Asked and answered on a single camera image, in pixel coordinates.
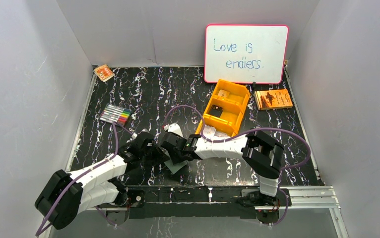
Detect green card holder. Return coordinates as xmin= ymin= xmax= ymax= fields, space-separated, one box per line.
xmin=164 ymin=160 xmax=188 ymax=175

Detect white cards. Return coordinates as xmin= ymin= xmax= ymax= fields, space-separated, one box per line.
xmin=203 ymin=125 xmax=230 ymax=140

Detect orange divided bin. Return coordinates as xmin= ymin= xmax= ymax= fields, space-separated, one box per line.
xmin=202 ymin=79 xmax=251 ymax=136

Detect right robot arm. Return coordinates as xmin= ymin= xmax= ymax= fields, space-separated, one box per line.
xmin=160 ymin=131 xmax=285 ymax=205

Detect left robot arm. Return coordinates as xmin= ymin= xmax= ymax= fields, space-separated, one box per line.
xmin=34 ymin=131 xmax=169 ymax=230

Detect beige card in bin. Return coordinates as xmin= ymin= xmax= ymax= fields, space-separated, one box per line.
xmin=217 ymin=89 xmax=230 ymax=98

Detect small orange card box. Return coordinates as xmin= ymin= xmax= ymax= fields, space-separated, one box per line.
xmin=94 ymin=64 xmax=115 ymax=82

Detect marker pen set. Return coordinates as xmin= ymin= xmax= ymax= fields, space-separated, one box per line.
xmin=99 ymin=104 xmax=132 ymax=125

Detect small black box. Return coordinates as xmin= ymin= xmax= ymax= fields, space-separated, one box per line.
xmin=208 ymin=105 xmax=223 ymax=118

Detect orange book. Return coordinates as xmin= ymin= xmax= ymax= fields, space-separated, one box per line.
xmin=254 ymin=89 xmax=293 ymax=110

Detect pink framed whiteboard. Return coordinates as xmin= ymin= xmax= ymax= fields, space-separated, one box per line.
xmin=204 ymin=24 xmax=290 ymax=84

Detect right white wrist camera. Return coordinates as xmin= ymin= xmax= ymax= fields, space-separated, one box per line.
xmin=163 ymin=123 xmax=183 ymax=137

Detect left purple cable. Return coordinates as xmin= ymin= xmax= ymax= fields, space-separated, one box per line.
xmin=35 ymin=121 xmax=138 ymax=237

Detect purple cable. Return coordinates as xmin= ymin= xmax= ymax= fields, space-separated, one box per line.
xmin=162 ymin=105 xmax=312 ymax=227
xmin=35 ymin=121 xmax=138 ymax=237

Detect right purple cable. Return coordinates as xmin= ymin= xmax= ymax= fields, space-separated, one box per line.
xmin=162 ymin=105 xmax=312 ymax=227

